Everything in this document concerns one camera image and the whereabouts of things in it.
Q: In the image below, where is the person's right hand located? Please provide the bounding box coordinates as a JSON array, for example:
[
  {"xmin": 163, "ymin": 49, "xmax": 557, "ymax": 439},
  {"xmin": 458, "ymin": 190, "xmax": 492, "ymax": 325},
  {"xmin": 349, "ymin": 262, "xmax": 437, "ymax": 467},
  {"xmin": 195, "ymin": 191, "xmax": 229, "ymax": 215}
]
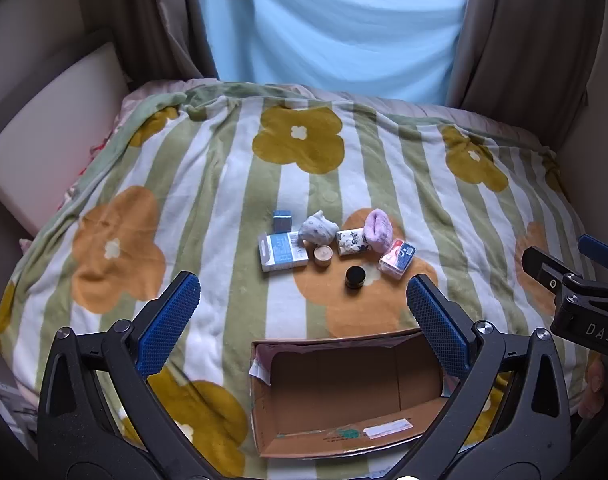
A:
[{"xmin": 578, "ymin": 352, "xmax": 608, "ymax": 419}]

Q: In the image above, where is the light blue window sheet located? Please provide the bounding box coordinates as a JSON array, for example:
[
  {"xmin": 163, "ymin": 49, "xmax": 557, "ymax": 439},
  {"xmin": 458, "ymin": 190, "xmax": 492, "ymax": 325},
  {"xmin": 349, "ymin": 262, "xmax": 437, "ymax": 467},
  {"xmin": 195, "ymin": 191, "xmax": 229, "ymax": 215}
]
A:
[{"xmin": 190, "ymin": 0, "xmax": 472, "ymax": 107}]

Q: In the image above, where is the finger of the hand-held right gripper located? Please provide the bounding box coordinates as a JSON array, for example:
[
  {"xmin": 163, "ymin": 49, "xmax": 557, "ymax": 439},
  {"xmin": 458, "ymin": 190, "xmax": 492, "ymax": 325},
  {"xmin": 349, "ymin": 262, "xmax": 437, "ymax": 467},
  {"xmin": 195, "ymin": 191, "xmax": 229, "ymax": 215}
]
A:
[
  {"xmin": 578, "ymin": 234, "xmax": 608, "ymax": 267},
  {"xmin": 522, "ymin": 245, "xmax": 568, "ymax": 292}
]

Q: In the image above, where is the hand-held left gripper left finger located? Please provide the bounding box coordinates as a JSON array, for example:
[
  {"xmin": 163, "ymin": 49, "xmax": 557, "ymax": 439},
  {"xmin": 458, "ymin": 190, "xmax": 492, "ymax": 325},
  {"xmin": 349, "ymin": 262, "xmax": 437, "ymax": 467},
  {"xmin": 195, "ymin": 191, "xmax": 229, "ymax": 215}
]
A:
[{"xmin": 36, "ymin": 270, "xmax": 202, "ymax": 480}]

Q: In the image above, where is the brown curtain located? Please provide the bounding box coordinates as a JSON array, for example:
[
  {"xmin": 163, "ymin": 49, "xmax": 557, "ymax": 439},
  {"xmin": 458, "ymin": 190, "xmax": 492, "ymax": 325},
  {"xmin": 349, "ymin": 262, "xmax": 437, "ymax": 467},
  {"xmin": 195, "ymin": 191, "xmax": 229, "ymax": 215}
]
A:
[
  {"xmin": 446, "ymin": 0, "xmax": 605, "ymax": 150},
  {"xmin": 111, "ymin": 0, "xmax": 219, "ymax": 87}
]

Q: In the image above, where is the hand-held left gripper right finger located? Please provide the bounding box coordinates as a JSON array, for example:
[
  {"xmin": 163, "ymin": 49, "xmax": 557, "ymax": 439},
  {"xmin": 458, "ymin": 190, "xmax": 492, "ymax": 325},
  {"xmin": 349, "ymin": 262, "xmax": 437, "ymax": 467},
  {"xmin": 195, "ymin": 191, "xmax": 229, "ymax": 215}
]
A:
[{"xmin": 406, "ymin": 274, "xmax": 572, "ymax": 480}]

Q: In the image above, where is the white padded cushion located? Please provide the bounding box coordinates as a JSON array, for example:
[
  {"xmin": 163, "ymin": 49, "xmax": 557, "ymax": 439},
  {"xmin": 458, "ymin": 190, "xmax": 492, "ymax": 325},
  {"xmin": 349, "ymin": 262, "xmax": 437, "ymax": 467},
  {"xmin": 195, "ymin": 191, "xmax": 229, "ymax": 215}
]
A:
[{"xmin": 0, "ymin": 41, "xmax": 130, "ymax": 239}]

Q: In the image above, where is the cardboard box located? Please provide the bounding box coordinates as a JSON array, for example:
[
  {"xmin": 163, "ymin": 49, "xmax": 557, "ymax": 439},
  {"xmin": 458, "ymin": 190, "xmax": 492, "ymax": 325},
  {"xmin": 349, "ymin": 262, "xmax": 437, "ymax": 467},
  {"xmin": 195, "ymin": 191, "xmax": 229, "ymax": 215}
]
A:
[{"xmin": 247, "ymin": 329, "xmax": 480, "ymax": 460}]

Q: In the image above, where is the white patterned sock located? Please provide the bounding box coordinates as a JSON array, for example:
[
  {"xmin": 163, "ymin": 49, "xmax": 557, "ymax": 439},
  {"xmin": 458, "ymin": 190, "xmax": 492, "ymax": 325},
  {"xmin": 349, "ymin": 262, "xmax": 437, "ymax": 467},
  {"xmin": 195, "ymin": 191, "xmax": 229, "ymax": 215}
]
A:
[{"xmin": 298, "ymin": 211, "xmax": 341, "ymax": 246}]

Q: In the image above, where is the red and blue plastic box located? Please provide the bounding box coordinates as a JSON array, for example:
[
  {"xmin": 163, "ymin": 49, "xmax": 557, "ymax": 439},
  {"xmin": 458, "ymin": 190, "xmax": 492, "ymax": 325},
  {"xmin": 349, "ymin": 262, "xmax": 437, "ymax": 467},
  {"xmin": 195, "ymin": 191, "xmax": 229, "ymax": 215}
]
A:
[{"xmin": 379, "ymin": 239, "xmax": 417, "ymax": 279}]

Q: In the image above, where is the green striped floral blanket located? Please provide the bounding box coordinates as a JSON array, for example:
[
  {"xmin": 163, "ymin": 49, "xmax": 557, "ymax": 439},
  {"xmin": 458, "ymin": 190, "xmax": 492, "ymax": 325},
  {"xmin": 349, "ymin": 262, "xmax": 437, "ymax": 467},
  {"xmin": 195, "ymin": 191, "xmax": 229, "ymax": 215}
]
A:
[{"xmin": 0, "ymin": 82, "xmax": 600, "ymax": 480}]

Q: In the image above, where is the pink fuzzy sock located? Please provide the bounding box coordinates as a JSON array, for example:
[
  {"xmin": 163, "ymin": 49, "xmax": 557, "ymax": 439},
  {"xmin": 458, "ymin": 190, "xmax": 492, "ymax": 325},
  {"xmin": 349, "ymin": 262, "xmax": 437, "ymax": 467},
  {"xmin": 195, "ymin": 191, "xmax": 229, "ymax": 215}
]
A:
[{"xmin": 362, "ymin": 208, "xmax": 395, "ymax": 254}]

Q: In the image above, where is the blue and white carton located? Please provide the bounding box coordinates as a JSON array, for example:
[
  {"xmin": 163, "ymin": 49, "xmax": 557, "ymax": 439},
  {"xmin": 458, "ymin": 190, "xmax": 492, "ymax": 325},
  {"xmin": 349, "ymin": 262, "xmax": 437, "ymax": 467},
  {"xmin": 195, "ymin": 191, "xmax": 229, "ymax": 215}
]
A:
[{"xmin": 257, "ymin": 232, "xmax": 309, "ymax": 274}]

